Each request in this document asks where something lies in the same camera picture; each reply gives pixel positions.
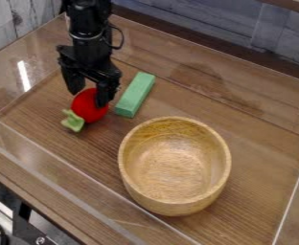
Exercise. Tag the green rectangular block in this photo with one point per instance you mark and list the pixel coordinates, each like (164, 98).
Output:
(135, 95)

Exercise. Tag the clear acrylic enclosure wall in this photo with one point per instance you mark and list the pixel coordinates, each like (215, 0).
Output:
(95, 214)

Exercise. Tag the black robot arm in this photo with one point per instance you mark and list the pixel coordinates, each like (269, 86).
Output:
(88, 17)

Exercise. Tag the red plush strawberry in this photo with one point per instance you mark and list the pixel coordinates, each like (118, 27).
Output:
(84, 111)

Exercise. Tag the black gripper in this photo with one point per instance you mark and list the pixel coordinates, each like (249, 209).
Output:
(86, 60)

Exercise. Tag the wooden bowl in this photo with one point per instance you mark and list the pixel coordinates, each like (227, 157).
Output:
(175, 163)

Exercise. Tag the black table leg bracket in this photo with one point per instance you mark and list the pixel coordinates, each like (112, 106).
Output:
(24, 230)

